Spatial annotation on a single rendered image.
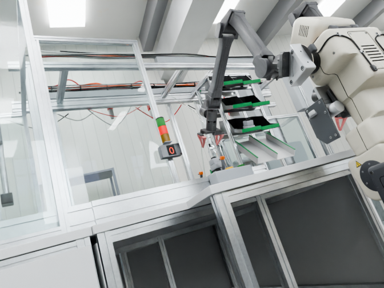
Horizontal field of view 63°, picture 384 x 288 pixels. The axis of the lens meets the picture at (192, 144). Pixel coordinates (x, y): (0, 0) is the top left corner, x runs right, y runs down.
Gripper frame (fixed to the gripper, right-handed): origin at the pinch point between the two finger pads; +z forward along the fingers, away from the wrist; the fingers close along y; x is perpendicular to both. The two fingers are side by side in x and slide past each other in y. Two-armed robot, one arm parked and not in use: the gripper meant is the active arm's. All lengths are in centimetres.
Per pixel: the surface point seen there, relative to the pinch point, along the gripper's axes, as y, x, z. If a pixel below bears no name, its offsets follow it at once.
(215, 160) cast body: 1.7, 8.0, 5.9
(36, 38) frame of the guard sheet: 75, -64, -53
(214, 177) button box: 19.5, 32.3, 1.6
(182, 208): 41, 42, 6
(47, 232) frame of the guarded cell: 89, 36, 5
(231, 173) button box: 11.5, 34.3, 0.5
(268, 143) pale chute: -46.1, -0.4, 6.1
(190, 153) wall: -207, -360, 171
